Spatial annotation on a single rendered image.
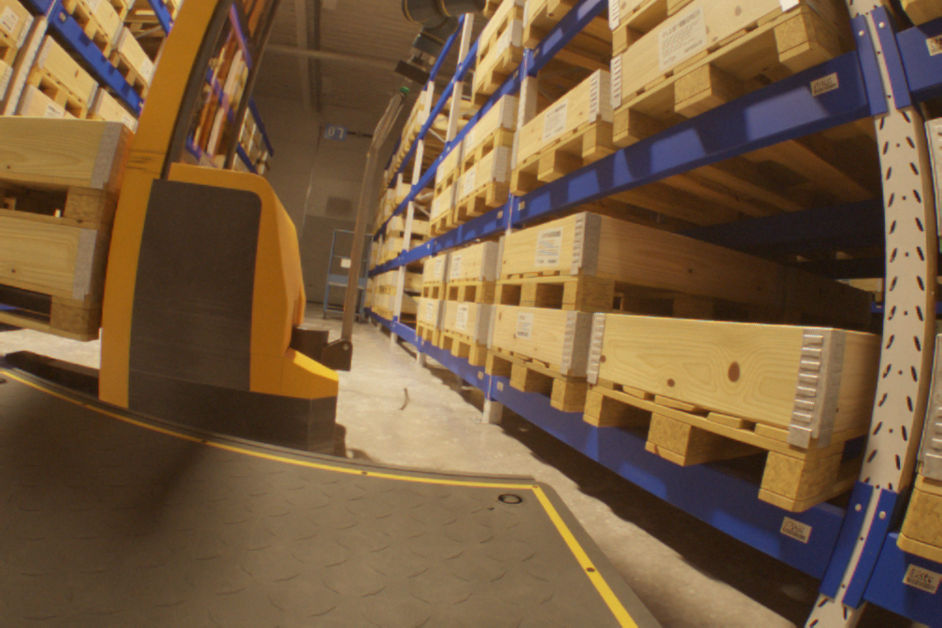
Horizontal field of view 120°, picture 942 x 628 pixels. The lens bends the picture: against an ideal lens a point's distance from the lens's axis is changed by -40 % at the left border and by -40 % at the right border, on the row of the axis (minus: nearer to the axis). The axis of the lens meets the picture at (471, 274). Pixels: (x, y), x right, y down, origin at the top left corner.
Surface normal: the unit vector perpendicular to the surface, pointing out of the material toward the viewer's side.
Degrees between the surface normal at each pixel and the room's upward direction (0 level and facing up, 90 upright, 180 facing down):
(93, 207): 90
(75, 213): 90
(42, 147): 90
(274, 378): 90
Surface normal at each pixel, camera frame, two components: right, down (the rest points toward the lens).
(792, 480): -0.95, -0.14
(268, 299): 0.30, -0.04
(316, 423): 0.88, 0.07
